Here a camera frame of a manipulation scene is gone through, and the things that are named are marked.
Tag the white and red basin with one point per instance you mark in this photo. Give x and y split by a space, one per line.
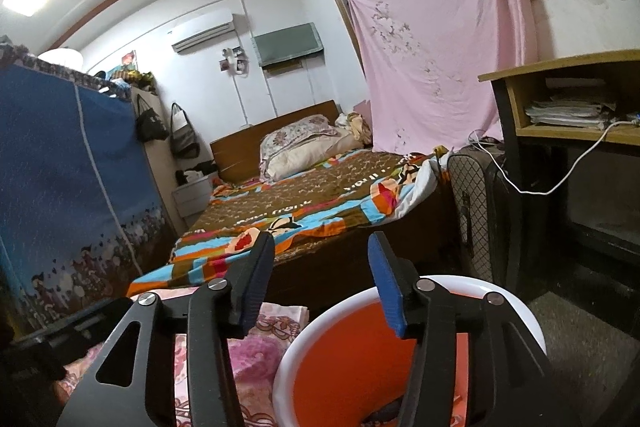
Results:
325 382

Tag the dark clothes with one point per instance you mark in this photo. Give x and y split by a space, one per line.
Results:
197 172

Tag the pink floral quilt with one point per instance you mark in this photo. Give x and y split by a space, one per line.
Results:
260 372

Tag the grey tote bag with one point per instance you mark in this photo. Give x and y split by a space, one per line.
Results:
184 137

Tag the grey covered wall television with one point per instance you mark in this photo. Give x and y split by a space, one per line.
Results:
287 44

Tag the blue dotted fabric wardrobe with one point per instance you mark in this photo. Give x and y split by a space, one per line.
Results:
65 182

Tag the white nightstand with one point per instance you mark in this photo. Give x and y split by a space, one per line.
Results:
192 199

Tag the yellow folded blanket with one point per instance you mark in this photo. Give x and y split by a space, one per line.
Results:
355 127

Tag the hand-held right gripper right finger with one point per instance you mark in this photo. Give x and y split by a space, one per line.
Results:
387 292

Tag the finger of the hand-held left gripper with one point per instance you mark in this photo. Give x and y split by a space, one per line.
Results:
85 324

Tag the colourful picture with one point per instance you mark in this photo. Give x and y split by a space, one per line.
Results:
129 59

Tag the wooden bed headboard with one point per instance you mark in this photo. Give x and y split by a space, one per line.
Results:
235 152

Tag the black handbag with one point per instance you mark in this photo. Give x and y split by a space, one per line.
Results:
150 124

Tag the patterned suitcase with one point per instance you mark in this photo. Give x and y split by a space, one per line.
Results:
480 217

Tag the white round lamp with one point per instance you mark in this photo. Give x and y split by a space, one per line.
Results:
60 59

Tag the cream pillow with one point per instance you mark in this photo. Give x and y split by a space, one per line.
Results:
310 157

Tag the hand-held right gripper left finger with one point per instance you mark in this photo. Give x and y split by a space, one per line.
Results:
255 287

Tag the wooden desk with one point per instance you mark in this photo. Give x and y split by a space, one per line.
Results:
550 64

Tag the stack of papers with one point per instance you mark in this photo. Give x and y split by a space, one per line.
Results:
570 107

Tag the white air conditioner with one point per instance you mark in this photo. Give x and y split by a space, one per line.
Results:
202 32

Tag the pink hanging sheet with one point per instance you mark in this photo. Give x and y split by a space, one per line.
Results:
440 32

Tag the bed with colourful blanket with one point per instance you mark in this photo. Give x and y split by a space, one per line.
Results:
300 197

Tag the floral pillow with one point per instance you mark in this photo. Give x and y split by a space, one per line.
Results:
295 134

